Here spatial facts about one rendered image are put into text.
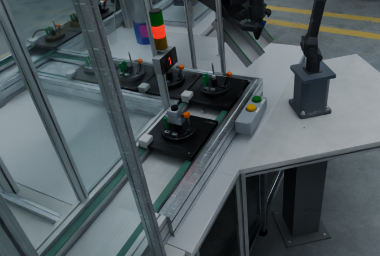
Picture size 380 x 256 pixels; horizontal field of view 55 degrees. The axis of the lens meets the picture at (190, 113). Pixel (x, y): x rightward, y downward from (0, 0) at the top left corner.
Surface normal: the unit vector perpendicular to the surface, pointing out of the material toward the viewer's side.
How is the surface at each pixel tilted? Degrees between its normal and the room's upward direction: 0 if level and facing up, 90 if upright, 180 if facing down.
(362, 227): 0
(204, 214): 0
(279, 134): 0
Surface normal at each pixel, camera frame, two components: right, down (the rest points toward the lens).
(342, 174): -0.12, -0.81
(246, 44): 0.47, -0.37
